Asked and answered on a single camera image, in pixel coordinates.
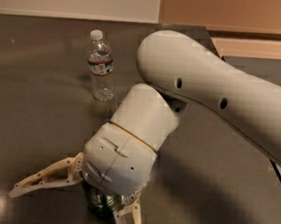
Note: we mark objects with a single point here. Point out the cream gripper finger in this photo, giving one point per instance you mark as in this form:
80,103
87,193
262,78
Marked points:
130,205
63,173

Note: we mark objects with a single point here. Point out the clear plastic water bottle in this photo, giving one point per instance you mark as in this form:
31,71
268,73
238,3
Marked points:
100,64

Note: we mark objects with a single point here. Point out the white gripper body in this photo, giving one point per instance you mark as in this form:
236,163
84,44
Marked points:
118,161

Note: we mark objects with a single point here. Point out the green soda can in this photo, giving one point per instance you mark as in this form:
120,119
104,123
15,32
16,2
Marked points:
98,202

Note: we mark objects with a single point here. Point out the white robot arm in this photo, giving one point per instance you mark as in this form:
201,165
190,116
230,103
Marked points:
176,72

